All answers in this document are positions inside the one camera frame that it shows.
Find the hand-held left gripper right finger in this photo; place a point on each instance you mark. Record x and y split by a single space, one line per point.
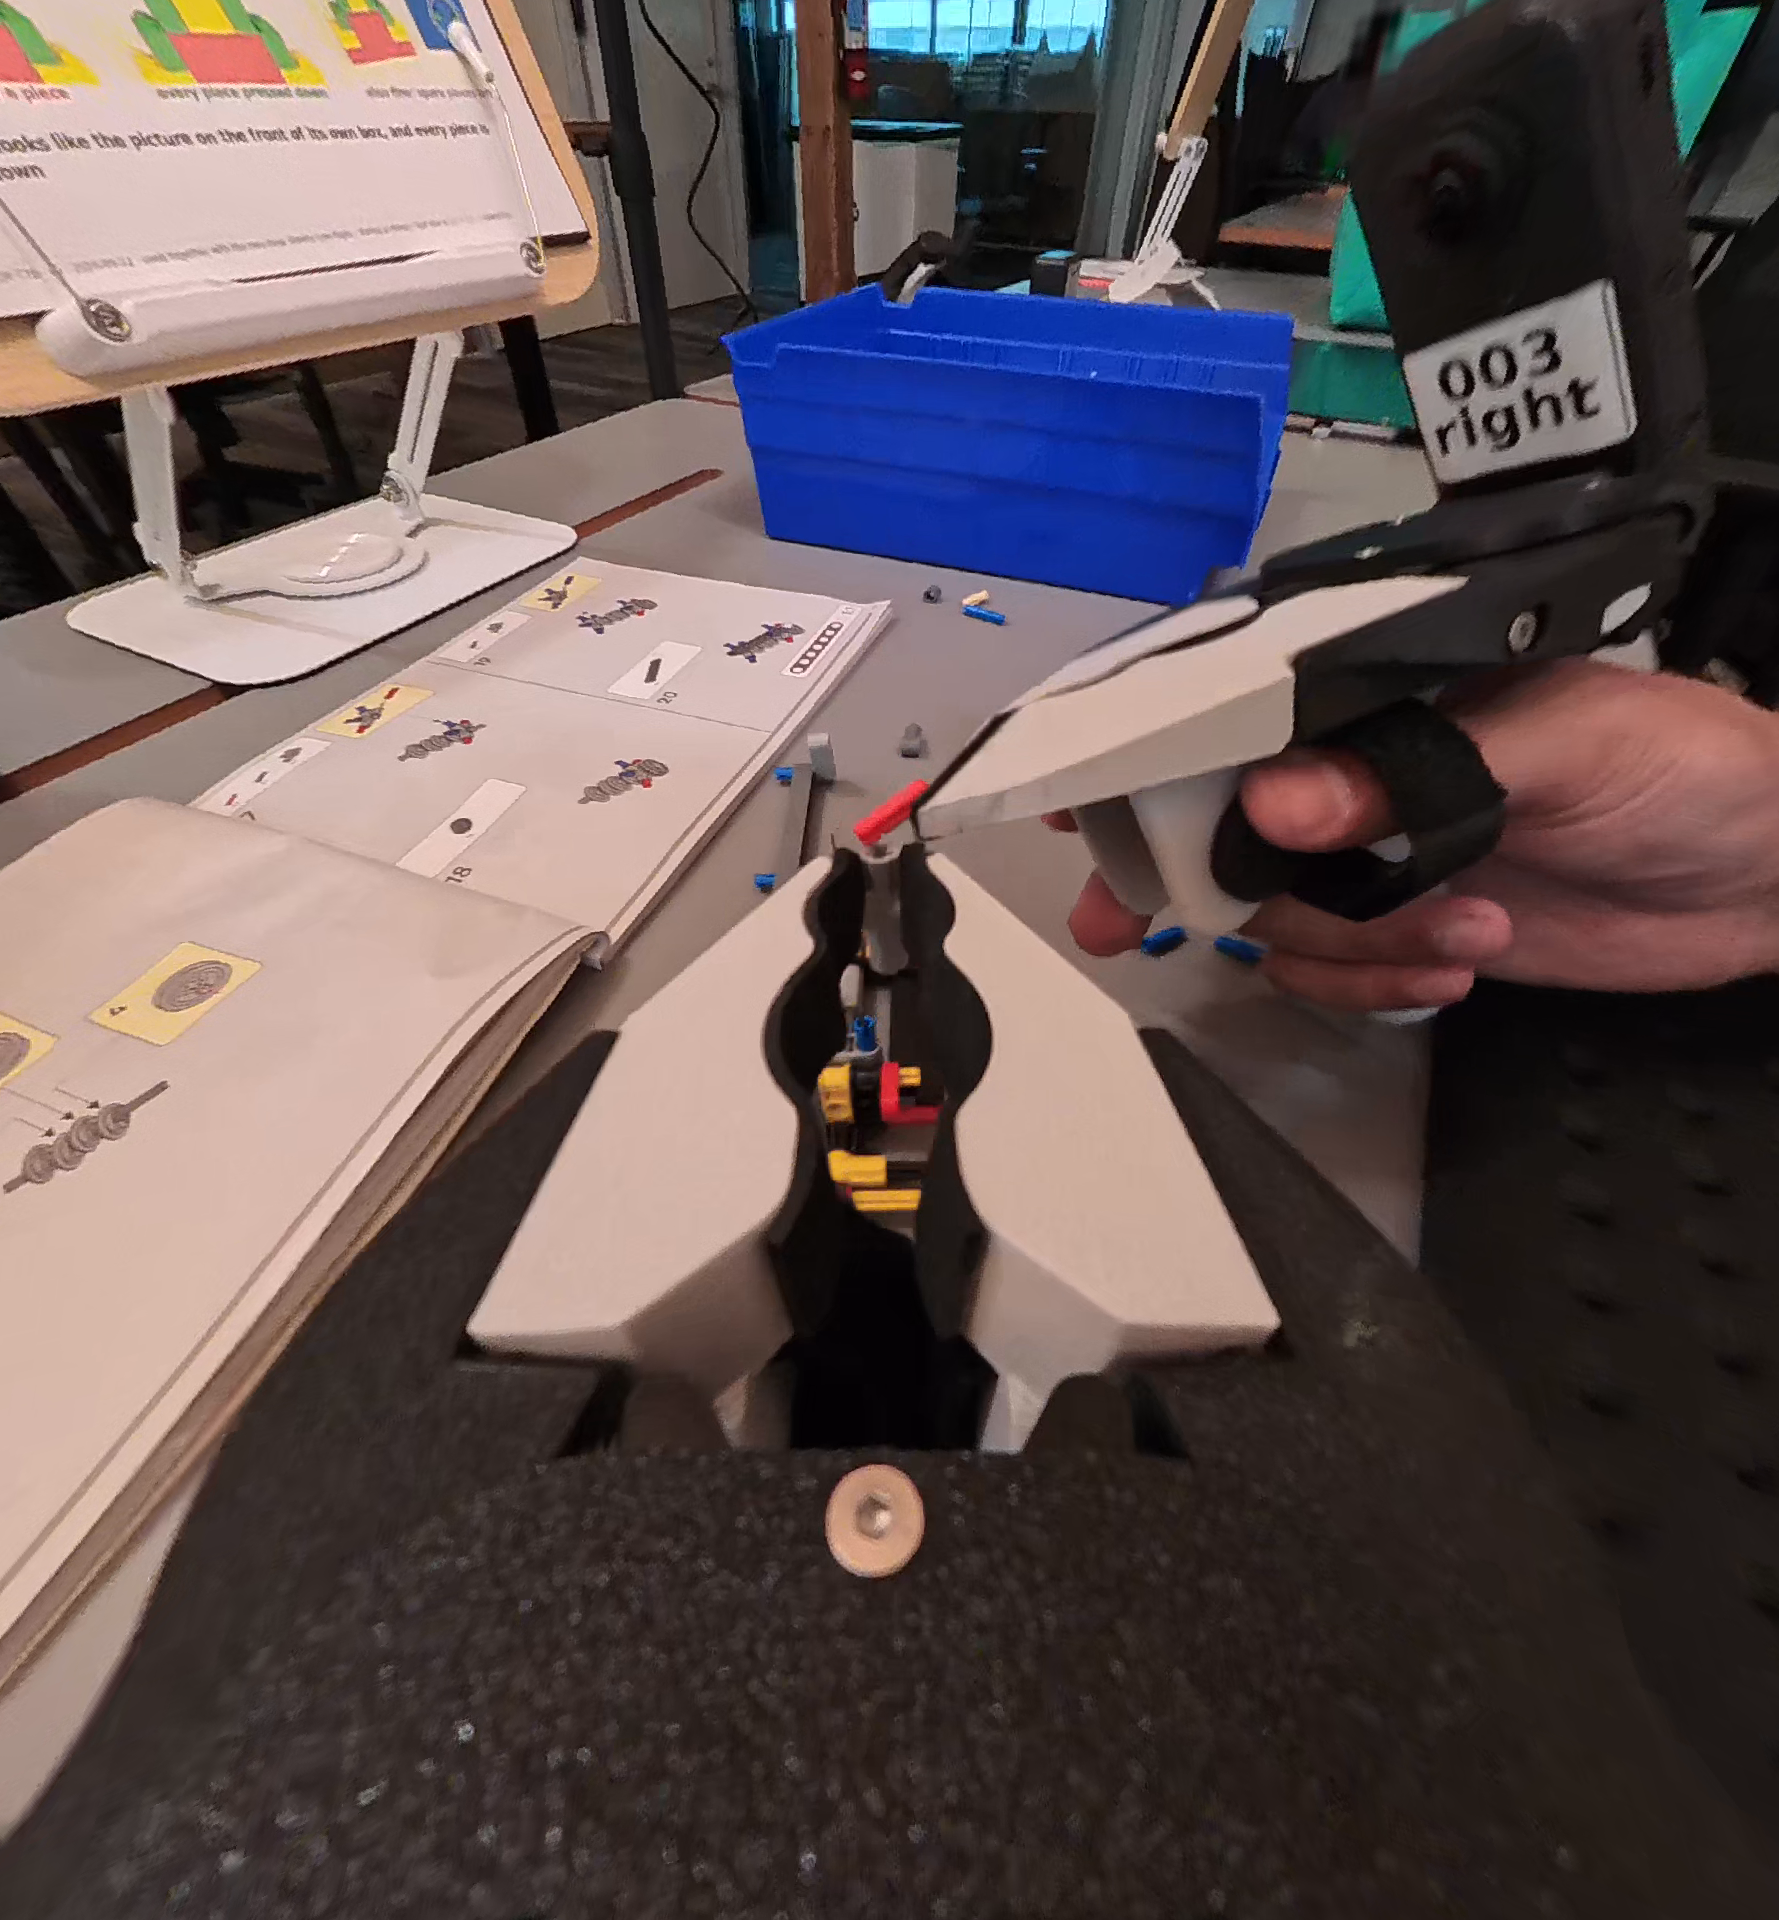
1129 1184

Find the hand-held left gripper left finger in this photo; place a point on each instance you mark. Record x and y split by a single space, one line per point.
633 1184

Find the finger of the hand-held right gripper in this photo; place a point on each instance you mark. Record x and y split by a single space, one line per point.
1129 736
1263 629

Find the red lego pin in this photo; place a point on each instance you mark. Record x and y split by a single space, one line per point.
889 811

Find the partly built lego chassis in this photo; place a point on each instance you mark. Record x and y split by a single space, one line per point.
874 1094

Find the grey three-branch lego connector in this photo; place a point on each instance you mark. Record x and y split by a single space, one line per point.
880 908

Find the lego instruction booklet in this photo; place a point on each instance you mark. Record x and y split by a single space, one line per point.
304 976

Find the person's right hand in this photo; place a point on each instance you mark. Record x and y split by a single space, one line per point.
1655 826

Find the teal plastic crate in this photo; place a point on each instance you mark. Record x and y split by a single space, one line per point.
1369 330

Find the blue plastic bin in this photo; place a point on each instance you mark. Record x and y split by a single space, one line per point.
1009 449

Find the wooden board desk stand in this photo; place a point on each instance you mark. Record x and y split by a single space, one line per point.
1174 163

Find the light wooden side table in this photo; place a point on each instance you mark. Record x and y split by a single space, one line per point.
18 382

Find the printed instruction sheet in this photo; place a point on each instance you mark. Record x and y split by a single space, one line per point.
229 181

